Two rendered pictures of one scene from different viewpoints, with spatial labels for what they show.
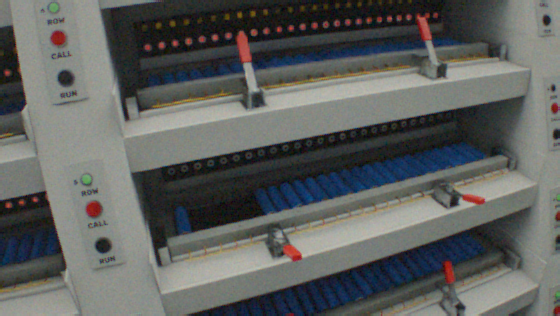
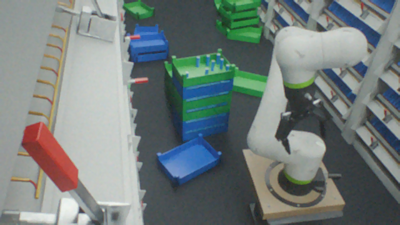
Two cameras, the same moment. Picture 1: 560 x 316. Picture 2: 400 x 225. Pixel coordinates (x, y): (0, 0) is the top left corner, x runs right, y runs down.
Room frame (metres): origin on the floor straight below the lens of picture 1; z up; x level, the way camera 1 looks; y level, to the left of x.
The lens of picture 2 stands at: (0.26, 0.80, 1.44)
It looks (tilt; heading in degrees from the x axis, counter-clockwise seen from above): 39 degrees down; 272
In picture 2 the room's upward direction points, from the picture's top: 3 degrees clockwise
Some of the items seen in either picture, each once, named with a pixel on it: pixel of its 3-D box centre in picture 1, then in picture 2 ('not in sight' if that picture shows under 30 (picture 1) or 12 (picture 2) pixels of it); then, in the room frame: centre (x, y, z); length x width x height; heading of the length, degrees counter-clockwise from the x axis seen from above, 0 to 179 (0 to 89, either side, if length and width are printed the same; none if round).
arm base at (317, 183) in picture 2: not in sight; (310, 177); (-0.18, -0.16, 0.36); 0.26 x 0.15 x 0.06; 3
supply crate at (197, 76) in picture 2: not in sight; (202, 67); (0.31, -0.83, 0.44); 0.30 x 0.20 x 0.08; 25
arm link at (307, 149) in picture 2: not in sight; (300, 155); (-0.11, -0.15, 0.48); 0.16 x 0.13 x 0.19; 163
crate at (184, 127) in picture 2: not in sight; (200, 111); (0.31, -0.83, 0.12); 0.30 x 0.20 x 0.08; 25
